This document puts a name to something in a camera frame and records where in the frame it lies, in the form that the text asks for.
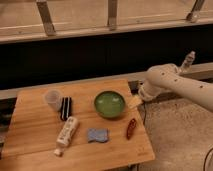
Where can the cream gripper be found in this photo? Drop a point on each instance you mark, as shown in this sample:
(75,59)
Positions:
(138,99)

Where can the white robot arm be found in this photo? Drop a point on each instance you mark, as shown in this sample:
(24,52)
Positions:
(167,77)

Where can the translucent ceramic cup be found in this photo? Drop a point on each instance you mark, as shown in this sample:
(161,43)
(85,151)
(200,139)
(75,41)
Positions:
(54,99)

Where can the red brown chili pepper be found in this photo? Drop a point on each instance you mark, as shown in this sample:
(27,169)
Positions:
(130,129)

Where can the green bowl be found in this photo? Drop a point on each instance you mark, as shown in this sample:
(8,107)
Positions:
(109,104)

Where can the clear plastic bottle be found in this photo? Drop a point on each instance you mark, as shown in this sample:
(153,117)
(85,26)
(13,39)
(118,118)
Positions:
(188,61)

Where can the wooden board table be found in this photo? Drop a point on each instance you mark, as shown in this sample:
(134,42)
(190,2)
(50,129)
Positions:
(34,128)

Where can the white tube bottle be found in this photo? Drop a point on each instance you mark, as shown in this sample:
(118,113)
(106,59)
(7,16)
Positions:
(65,135)

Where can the black striped sponge block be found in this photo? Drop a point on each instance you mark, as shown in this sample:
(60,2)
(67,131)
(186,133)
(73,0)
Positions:
(66,108)

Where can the right metal bracket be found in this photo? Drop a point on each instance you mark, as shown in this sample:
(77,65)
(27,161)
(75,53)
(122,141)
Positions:
(193,15)

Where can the metal bracket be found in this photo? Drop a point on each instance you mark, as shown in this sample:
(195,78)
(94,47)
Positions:
(193,15)
(112,14)
(44,12)

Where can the middle metal bracket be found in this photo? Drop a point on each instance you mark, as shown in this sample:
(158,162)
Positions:
(112,14)

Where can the left metal bracket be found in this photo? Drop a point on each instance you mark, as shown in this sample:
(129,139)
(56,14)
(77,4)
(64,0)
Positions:
(44,12)

